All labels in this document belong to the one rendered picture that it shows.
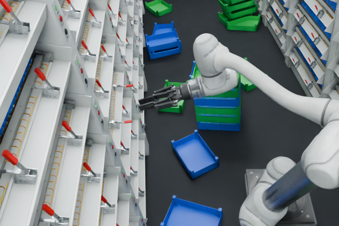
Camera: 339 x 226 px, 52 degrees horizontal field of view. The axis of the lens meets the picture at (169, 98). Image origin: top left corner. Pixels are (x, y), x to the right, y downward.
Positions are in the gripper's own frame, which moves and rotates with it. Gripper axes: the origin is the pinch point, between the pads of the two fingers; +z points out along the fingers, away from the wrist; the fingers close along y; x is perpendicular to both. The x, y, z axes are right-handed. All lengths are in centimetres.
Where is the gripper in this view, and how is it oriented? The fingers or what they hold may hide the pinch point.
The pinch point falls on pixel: (146, 103)
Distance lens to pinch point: 154.6
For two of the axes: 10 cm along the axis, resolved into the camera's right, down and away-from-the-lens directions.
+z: -9.5, 2.8, 1.5
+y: 0.8, 6.5, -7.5
